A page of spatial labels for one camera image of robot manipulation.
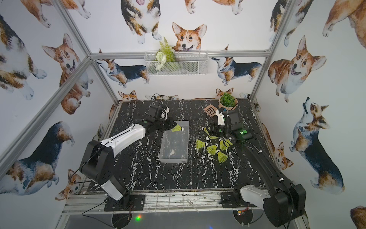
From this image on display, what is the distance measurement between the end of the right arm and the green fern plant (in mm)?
480

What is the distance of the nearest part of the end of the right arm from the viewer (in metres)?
0.54

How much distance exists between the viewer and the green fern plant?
0.81m
